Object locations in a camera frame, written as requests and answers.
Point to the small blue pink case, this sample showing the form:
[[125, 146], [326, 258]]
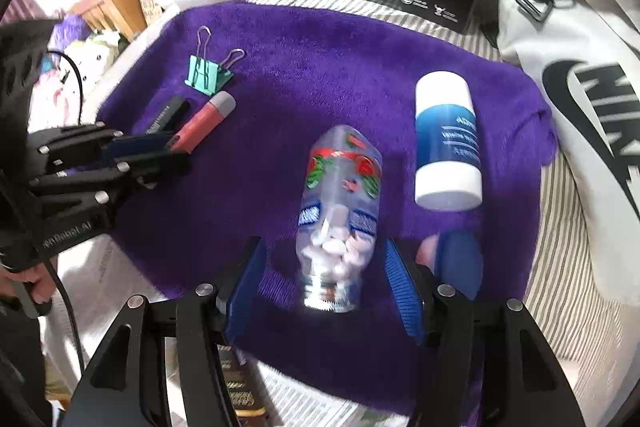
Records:
[[462, 262]]

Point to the small patterned brown box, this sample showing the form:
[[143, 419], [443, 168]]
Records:
[[150, 4]]

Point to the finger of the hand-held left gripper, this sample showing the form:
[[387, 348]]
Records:
[[135, 143], [160, 164]]

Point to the pink lip balm tube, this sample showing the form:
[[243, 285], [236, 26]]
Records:
[[200, 124]]

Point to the black lipstick tube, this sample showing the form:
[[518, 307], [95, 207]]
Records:
[[170, 112]]

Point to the person's left hand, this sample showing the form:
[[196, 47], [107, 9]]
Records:
[[12, 279]]

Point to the grey waist bag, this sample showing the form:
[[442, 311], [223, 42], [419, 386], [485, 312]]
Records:
[[575, 32]]

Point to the green binder clip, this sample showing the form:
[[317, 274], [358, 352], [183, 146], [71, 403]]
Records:
[[207, 74]]

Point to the purple towel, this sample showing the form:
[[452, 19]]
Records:
[[300, 82]]

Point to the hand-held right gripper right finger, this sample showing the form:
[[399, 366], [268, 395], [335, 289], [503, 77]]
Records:
[[402, 292]]

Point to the newspaper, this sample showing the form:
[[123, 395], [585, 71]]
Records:
[[300, 402]]

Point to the clear gum bottle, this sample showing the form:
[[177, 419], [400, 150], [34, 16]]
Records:
[[340, 207]]

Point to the pink plush toy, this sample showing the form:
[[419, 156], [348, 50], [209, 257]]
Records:
[[55, 102]]

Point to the purple plush toy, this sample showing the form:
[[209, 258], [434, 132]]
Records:
[[70, 29]]

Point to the dark brown small bottle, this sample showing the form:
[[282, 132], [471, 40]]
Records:
[[245, 392]]

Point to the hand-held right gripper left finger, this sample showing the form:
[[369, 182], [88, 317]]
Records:
[[245, 292]]

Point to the white blue cylinder bottle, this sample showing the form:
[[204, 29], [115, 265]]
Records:
[[445, 142]]

